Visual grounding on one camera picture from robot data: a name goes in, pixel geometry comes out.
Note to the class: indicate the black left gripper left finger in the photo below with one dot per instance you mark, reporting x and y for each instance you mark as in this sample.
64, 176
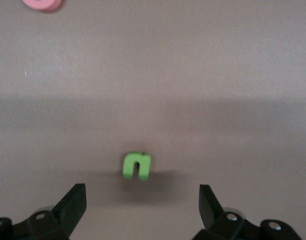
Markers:
65, 215

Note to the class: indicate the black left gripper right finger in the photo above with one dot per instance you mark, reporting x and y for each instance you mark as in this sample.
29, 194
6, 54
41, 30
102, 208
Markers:
223, 227

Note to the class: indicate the green foam lowercase n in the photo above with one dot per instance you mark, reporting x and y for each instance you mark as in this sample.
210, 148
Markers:
136, 157

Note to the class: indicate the brown table cover sheet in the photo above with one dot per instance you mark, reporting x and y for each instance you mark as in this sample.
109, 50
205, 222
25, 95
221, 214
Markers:
193, 75

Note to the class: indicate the pink foam letter Q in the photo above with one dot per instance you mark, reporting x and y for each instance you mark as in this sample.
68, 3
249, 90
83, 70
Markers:
48, 7

